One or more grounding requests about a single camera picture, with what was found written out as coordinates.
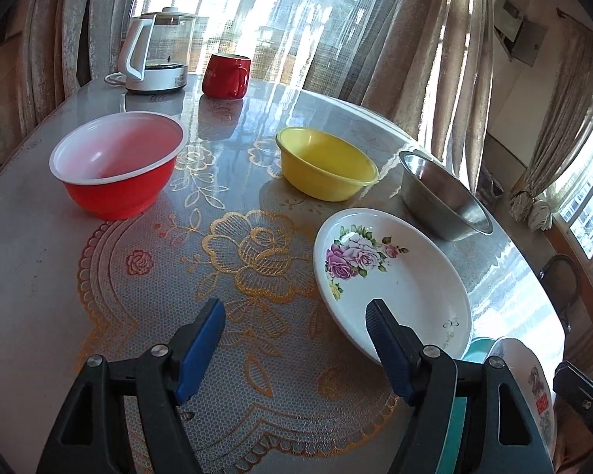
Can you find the beige velvet curtain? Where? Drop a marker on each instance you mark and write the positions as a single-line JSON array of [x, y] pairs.
[[74, 34], [410, 49], [568, 123]]

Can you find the red ceramic mug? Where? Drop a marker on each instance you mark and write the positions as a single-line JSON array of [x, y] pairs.
[[225, 76]]

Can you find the dark metal chair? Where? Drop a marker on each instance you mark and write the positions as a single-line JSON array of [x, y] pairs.
[[561, 276]]

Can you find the teal plastic dish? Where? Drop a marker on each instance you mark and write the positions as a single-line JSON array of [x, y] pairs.
[[477, 350]]

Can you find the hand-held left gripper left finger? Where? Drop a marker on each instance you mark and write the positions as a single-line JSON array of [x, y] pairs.
[[201, 350]]

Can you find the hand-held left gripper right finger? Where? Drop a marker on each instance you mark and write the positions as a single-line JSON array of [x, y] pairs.
[[391, 353]]

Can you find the stainless steel bowl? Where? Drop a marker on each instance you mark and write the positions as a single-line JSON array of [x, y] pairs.
[[444, 197]]

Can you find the red plastic bowl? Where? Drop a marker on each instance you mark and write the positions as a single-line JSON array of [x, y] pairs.
[[118, 192]]

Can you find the grey wall panel box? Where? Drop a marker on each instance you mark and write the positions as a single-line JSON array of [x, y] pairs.
[[521, 34]]

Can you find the white sheer curtain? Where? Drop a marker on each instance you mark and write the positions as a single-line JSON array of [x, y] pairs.
[[276, 15]]

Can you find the yellow plastic bowl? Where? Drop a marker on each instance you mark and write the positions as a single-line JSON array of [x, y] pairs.
[[326, 177]]

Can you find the large decorated white plate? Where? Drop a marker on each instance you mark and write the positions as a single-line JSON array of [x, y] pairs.
[[528, 380]]

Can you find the white glass electric kettle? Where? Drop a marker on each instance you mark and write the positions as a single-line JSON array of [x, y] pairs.
[[150, 59]]

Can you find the white rose-print plate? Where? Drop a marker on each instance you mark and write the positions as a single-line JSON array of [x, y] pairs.
[[405, 276]]

